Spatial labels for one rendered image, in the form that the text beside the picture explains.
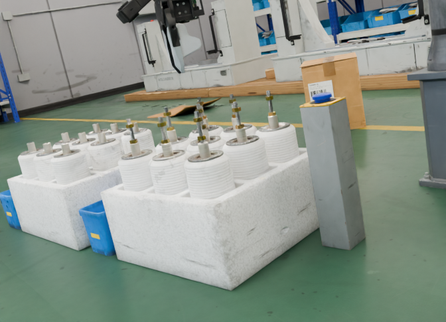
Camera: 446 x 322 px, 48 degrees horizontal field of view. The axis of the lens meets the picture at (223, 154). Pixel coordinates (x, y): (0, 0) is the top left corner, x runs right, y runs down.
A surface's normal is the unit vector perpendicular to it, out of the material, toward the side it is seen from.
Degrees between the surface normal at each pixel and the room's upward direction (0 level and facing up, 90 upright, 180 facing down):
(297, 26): 90
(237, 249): 90
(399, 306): 0
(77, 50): 90
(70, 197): 90
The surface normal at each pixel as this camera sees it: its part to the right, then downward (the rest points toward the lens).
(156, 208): -0.67, 0.29
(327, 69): -0.22, 0.26
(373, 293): -0.19, -0.96
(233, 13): 0.59, 0.07
